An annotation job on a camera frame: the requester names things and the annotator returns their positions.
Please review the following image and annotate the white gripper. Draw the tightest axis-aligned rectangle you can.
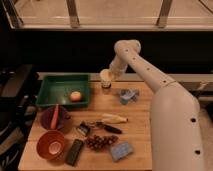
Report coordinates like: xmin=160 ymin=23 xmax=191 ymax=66
xmin=109 ymin=56 xmax=128 ymax=80

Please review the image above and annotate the black rectangular remote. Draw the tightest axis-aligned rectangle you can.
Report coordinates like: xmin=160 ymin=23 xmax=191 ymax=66
xmin=65 ymin=139 xmax=84 ymax=166

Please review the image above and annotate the green plastic tray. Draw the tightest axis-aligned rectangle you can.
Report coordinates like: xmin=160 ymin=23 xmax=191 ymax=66
xmin=36 ymin=74 xmax=90 ymax=109

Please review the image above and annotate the blue sponge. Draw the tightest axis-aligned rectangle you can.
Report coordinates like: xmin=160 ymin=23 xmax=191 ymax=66
xmin=110 ymin=141 xmax=134 ymax=162

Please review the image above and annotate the orange bowl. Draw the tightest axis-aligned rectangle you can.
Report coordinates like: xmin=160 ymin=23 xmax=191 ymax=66
xmin=36 ymin=130 xmax=65 ymax=160

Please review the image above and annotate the orange carrot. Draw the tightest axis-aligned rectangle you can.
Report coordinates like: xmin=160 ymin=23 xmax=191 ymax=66
xmin=50 ymin=104 xmax=59 ymax=130

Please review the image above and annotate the black chair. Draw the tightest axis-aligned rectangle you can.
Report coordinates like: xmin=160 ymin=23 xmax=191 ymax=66
xmin=0 ymin=65 xmax=38 ymax=171

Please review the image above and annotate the bunch of red grapes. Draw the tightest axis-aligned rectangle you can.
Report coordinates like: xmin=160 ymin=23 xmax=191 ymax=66
xmin=85 ymin=135 xmax=118 ymax=151

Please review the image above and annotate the small metal cup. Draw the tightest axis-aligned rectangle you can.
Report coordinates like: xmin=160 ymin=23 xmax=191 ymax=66
xmin=101 ymin=83 xmax=111 ymax=89

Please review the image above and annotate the white plastic cup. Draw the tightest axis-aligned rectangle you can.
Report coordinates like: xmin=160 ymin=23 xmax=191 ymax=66
xmin=100 ymin=69 xmax=113 ymax=83

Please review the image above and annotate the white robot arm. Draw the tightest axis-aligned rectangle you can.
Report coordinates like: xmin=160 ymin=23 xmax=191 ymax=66
xmin=110 ymin=40 xmax=205 ymax=171

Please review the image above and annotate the crumpled blue cloth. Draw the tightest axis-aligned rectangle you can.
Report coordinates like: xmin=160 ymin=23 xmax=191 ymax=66
xmin=119 ymin=89 xmax=140 ymax=105

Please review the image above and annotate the peach apple fruit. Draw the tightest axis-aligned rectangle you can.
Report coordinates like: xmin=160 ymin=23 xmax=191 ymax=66
xmin=70 ymin=91 xmax=82 ymax=102

